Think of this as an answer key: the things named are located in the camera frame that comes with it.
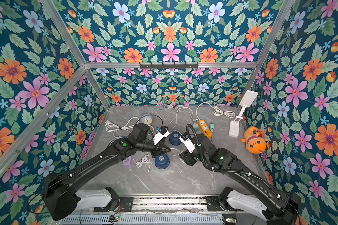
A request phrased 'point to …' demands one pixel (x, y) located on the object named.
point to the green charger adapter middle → (196, 127)
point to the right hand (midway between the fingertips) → (185, 149)
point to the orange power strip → (204, 128)
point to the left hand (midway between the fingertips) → (171, 149)
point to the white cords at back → (166, 105)
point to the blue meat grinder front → (162, 161)
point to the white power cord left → (111, 127)
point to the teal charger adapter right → (211, 126)
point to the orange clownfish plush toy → (255, 144)
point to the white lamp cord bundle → (218, 112)
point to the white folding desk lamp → (246, 101)
